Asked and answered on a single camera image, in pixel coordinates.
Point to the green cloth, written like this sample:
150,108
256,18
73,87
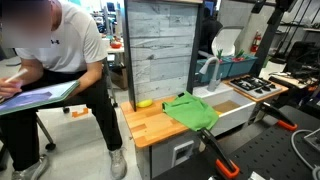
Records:
191,111

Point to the yellow banana toy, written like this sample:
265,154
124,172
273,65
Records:
145,103

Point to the wooden counter top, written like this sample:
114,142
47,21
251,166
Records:
150,125

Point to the grey toy faucet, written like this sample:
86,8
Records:
214,82

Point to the grey brick backsplash panel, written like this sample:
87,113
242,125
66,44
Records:
161,35

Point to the left teal planter box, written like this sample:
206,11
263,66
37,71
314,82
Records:
224,68

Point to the teal planter box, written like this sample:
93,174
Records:
224,68
241,67

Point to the white toy sink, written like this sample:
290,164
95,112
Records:
233,108

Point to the white office chair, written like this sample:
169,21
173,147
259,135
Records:
225,40

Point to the right teal planter box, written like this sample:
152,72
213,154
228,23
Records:
241,67

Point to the toy gas stove top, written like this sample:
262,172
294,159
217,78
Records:
255,87

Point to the near black orange clamp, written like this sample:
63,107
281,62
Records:
224,165

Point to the black orange clamp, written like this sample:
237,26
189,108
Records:
282,120
224,165

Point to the red fire extinguisher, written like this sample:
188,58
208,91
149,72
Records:
256,42

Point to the far black orange clamp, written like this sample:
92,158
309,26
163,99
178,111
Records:
282,120

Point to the green tablet clipboard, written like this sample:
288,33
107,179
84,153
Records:
38,97

